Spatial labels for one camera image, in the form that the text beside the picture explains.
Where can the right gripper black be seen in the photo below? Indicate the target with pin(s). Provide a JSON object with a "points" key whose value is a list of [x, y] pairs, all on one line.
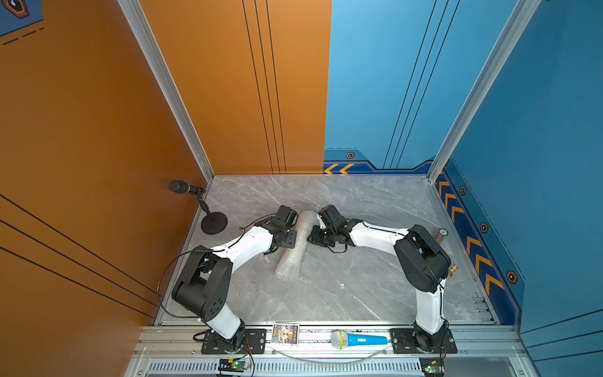
{"points": [[315, 239]]}

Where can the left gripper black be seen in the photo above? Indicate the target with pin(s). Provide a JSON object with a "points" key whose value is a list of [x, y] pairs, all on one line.
{"points": [[292, 243]]}

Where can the clear bubble wrap sheet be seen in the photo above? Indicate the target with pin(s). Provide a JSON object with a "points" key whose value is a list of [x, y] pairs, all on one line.
{"points": [[290, 262]]}

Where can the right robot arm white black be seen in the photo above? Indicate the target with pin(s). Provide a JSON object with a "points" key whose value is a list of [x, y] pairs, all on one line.
{"points": [[424, 262]]}

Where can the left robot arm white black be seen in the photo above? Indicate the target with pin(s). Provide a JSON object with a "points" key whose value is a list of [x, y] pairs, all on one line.
{"points": [[203, 284]]}

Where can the black microphone on stand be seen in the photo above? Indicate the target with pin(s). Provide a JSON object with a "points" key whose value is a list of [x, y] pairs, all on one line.
{"points": [[213, 222]]}

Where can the colourful card box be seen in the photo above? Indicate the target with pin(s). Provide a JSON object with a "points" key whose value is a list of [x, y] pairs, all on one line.
{"points": [[285, 334]]}

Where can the brown cylindrical can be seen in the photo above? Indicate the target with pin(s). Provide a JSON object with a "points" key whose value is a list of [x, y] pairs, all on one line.
{"points": [[441, 235]]}

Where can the blue toy microphone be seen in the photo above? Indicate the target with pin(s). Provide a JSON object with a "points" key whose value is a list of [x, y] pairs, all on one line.
{"points": [[340, 340]]}

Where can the left green circuit board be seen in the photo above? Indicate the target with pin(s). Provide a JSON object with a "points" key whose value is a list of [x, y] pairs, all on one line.
{"points": [[232, 367]]}

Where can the green circuit board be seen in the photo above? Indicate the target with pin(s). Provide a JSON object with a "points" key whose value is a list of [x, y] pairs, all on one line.
{"points": [[432, 367], [232, 367]]}

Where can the right green circuit board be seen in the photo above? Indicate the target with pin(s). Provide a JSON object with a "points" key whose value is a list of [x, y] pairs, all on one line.
{"points": [[432, 367]]}

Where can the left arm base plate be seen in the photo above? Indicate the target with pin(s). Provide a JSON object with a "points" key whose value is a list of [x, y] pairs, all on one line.
{"points": [[251, 339]]}

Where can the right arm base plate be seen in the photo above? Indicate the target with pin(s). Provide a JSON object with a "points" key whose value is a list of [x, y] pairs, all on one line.
{"points": [[416, 340]]}

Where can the aluminium front rail frame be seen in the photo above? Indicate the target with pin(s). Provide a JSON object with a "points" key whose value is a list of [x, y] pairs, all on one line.
{"points": [[483, 350]]}

